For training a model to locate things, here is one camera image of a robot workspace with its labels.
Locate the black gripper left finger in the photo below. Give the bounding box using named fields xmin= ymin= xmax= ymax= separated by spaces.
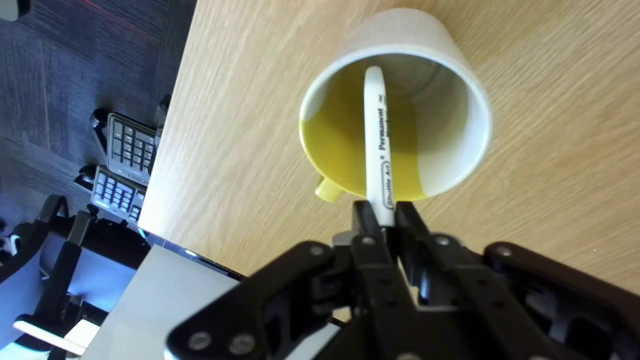
xmin=351 ymin=201 xmax=421 ymax=360

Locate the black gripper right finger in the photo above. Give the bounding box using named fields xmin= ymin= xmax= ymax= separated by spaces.
xmin=393 ymin=202 xmax=561 ymax=360

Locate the white marker with black cap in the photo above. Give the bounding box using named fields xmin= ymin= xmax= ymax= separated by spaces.
xmin=364 ymin=66 xmax=393 ymax=227

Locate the yellow and white mug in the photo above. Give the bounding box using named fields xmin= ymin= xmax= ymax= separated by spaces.
xmin=298 ymin=8 xmax=493 ymax=202

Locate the grey keypad device lower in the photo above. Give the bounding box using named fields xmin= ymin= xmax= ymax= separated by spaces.
xmin=73 ymin=165 xmax=145 ymax=223

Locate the grey keypad device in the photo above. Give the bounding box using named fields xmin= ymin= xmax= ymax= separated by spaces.
xmin=73 ymin=165 xmax=145 ymax=223
xmin=91 ymin=98 xmax=167 ymax=184

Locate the grey keypad device upper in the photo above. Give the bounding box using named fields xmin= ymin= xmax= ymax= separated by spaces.
xmin=91 ymin=98 xmax=167 ymax=184

